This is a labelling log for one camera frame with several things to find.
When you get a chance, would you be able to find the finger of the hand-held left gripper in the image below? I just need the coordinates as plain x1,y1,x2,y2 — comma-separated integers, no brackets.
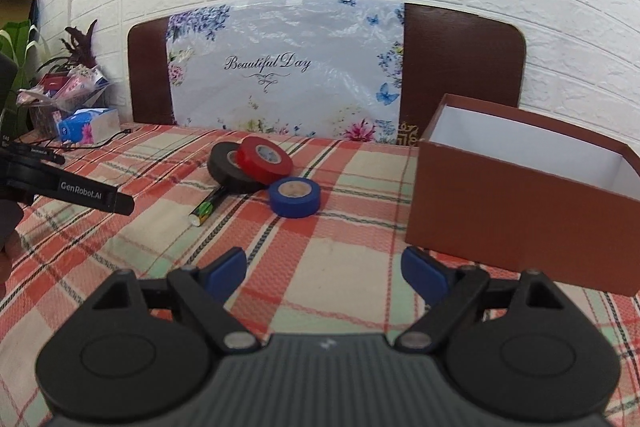
104,186,135,215

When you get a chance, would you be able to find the plaid blanket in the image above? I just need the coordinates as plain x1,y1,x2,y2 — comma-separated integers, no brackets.
0,123,640,427

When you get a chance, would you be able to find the blue tissue pack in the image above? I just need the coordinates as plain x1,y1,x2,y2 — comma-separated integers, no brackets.
57,108,121,144

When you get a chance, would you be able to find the green shopping bag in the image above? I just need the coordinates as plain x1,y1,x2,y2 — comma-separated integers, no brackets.
0,19,47,142

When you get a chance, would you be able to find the brown cardboard box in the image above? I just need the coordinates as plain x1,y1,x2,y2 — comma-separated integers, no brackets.
404,93,640,298

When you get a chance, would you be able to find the clear container of packets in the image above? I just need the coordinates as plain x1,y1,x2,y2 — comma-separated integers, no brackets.
17,66,109,128

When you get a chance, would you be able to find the black tape roll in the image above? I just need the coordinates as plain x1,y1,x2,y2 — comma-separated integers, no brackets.
207,142,273,196

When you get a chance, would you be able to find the open tan cardboard box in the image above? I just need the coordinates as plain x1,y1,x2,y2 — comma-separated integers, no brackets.
0,0,39,34

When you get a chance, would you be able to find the floral plastic sheet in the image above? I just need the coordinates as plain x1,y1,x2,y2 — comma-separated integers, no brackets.
166,0,406,146

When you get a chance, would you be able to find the person's left hand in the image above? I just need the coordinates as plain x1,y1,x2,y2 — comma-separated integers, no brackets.
0,231,22,298

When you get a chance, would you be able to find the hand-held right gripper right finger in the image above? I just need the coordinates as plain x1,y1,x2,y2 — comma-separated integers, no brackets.
397,247,563,353

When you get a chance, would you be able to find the dark red plant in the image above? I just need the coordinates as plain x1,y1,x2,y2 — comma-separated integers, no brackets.
37,19,99,75

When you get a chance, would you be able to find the blue tape roll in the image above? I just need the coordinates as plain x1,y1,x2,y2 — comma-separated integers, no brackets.
267,178,322,219

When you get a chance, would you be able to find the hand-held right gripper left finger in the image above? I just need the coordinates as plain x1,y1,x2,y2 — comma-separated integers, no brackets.
92,247,261,353

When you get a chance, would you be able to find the black cable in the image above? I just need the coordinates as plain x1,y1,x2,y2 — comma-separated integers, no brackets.
62,128,132,152

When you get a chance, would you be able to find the green and black battery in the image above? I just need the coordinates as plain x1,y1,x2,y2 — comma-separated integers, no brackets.
187,186,229,228

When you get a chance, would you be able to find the red tape roll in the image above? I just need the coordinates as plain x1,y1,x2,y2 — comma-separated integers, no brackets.
236,137,295,186

